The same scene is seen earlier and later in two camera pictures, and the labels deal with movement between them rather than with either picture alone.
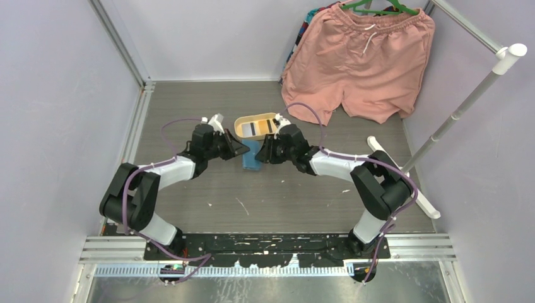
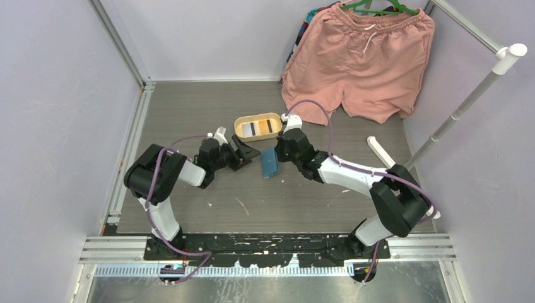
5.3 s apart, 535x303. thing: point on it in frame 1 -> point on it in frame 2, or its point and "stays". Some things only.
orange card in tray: [265, 126] stays
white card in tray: [248, 129] stays
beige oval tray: [255, 125] stays
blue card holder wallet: [249, 161] -> [270, 162]
